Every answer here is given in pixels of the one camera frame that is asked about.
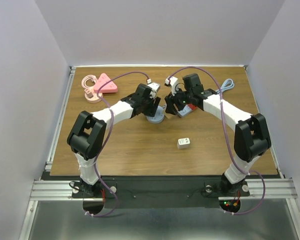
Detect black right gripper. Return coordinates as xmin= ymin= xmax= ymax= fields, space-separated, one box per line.
xmin=164 ymin=84 xmax=193 ymax=116

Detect round light blue power socket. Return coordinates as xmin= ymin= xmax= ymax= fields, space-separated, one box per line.
xmin=146 ymin=106 xmax=165 ymax=124

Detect white cube socket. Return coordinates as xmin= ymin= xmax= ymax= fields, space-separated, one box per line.
xmin=177 ymin=137 xmax=190 ymax=149

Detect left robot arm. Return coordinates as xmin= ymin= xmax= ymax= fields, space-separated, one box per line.
xmin=67 ymin=82 xmax=160 ymax=197

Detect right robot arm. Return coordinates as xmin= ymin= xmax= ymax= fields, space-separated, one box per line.
xmin=165 ymin=73 xmax=271 ymax=195

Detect white-blue power strip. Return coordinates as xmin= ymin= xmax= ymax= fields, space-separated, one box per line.
xmin=177 ymin=105 xmax=193 ymax=118

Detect pink triangular power strip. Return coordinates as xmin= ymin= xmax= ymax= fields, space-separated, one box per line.
xmin=93 ymin=73 xmax=118 ymax=94

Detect pink round socket base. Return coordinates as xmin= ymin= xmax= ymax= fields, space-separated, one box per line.
xmin=84 ymin=87 xmax=101 ymax=104

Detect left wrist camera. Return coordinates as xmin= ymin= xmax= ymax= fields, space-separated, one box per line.
xmin=146 ymin=78 xmax=160 ymax=99

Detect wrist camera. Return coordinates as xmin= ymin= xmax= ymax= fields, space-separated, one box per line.
xmin=146 ymin=78 xmax=160 ymax=99
xmin=164 ymin=76 xmax=183 ymax=96

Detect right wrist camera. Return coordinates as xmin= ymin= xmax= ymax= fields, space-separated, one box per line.
xmin=164 ymin=76 xmax=183 ymax=96

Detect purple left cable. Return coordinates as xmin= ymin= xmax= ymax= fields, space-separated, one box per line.
xmin=84 ymin=71 xmax=150 ymax=218

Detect purple cable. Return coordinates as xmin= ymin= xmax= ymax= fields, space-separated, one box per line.
xmin=166 ymin=66 xmax=266 ymax=216
xmin=84 ymin=71 xmax=150 ymax=218

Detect light blue strip cable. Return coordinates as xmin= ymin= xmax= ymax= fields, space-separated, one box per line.
xmin=214 ymin=78 xmax=235 ymax=95

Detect pink coiled cable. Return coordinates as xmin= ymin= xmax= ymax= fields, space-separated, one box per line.
xmin=81 ymin=75 xmax=98 ymax=90

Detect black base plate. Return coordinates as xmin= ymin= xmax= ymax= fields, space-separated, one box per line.
xmin=69 ymin=175 xmax=250 ymax=211

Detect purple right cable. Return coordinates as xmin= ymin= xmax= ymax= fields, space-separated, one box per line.
xmin=166 ymin=66 xmax=266 ymax=216

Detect aluminium rail frame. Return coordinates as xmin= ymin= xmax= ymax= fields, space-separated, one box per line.
xmin=18 ymin=65 xmax=298 ymax=240

